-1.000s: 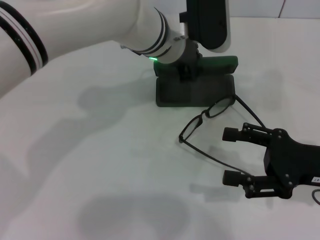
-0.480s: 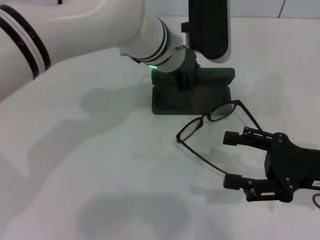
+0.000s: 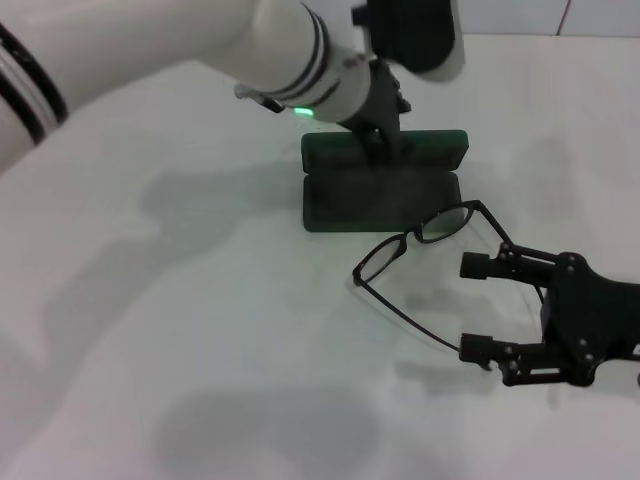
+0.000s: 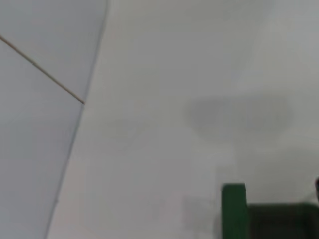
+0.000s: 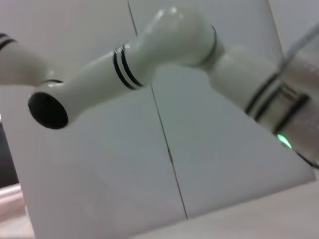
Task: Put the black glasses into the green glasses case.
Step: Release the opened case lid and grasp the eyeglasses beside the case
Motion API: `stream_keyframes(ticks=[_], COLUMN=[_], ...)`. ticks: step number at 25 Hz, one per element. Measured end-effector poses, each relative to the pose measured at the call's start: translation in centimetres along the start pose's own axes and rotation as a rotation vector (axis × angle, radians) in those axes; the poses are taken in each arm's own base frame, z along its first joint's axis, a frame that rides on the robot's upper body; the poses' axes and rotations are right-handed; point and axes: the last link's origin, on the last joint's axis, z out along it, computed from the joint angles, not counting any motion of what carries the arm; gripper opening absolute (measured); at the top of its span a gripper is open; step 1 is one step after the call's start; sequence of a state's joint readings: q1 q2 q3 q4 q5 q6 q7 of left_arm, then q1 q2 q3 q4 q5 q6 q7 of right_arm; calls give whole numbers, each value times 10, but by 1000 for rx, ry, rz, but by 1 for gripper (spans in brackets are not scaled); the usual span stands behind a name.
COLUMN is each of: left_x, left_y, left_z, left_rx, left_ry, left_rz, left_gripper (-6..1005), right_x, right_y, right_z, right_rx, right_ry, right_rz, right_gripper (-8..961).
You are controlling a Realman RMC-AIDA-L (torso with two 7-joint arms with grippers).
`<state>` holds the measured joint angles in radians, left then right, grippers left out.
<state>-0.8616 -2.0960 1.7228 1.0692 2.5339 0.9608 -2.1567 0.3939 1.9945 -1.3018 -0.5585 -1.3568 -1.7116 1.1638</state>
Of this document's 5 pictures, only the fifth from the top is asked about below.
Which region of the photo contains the large black wall panel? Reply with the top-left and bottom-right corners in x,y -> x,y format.
0,120 -> 22,189

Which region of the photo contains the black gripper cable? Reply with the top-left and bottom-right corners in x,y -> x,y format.
295,150 -> 319,170

